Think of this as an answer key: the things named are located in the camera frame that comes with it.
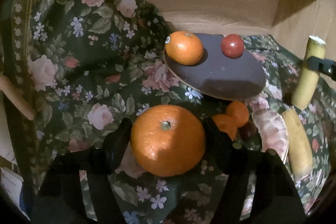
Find small mandarin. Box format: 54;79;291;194
226;101;249;128
212;114;238;141

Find large orange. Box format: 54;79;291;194
130;105;206;177

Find floral dark green bedspread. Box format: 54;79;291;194
0;0;333;224

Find red tomato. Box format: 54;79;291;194
221;34;245;59

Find yellow banana piece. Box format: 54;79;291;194
291;35;326;110
281;107;313;181

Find dark purple round plate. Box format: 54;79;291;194
163;33;266;101

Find medium orange with sticker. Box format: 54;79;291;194
165;31;204;66

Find white papers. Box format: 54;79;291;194
1;157;26;214

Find peeled grapefruit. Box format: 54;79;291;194
252;109;289;163

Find beige curved handle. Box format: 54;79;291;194
0;75;36;121

